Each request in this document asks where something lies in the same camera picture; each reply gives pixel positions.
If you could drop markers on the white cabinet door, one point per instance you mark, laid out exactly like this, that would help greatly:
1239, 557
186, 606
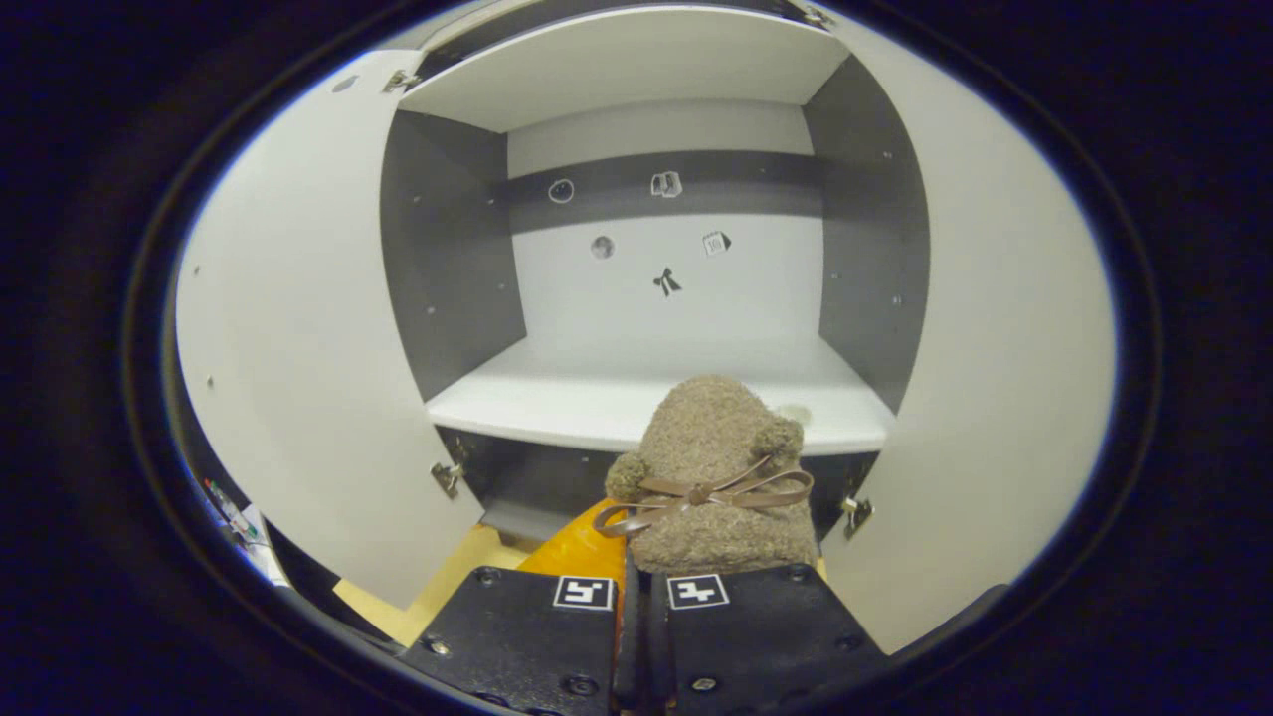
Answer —
298, 328
995, 398

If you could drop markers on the brown fuzzy shoe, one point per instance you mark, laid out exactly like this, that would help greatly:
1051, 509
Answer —
711, 428

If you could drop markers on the white grey shoe cabinet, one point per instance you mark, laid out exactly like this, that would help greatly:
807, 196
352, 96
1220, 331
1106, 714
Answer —
617, 398

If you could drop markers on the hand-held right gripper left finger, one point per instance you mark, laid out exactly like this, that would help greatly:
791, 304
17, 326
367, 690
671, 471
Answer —
517, 636

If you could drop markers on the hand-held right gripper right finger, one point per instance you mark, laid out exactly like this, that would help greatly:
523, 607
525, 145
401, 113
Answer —
756, 636

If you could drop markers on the printed white paper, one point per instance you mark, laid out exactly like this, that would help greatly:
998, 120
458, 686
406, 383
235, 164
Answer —
261, 555

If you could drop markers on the black backdrop cloth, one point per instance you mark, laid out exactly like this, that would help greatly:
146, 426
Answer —
303, 572

